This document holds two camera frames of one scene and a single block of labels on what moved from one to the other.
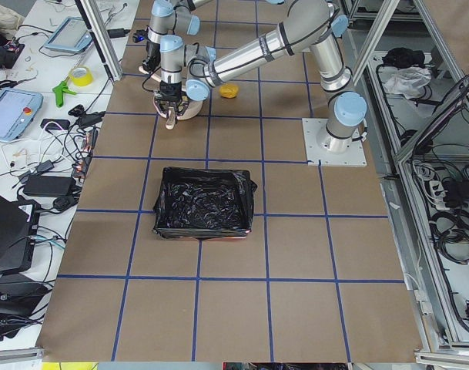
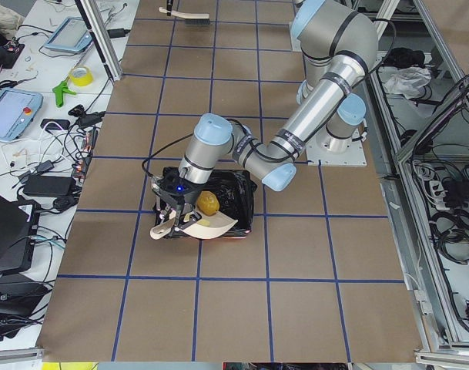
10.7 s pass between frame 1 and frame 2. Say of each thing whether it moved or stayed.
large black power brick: stayed
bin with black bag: stayed
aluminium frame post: stayed
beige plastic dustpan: moved
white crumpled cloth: stayed
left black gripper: moved
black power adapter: stayed
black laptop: stayed
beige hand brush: moved
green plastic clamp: stayed
